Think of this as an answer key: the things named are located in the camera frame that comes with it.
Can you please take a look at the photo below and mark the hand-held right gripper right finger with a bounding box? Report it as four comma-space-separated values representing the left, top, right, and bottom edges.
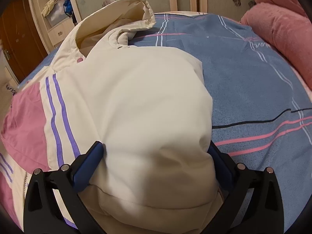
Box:
207, 140, 292, 234

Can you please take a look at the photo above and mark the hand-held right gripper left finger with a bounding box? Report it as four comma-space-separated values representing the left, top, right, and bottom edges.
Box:
23, 141, 108, 234

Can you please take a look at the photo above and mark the cream and pink jacket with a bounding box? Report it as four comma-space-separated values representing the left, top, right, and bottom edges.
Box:
0, 0, 225, 234

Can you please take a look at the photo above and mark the blue striped bed sheet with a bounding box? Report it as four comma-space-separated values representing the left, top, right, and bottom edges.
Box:
18, 12, 312, 234

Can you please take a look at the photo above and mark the beige cabinet with drawer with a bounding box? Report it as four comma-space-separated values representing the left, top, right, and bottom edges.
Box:
26, 0, 82, 51

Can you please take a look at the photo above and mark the brown wooden door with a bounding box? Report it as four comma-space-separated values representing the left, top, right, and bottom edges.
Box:
0, 0, 48, 81

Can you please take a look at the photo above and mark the pink fleece blanket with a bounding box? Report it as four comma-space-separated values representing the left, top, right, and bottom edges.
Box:
240, 0, 312, 90

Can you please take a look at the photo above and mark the blue cloth item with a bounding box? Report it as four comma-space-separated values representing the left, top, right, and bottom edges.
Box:
63, 0, 74, 14

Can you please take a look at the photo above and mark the crumpled cream bag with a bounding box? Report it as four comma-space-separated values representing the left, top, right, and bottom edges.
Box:
41, 0, 65, 17

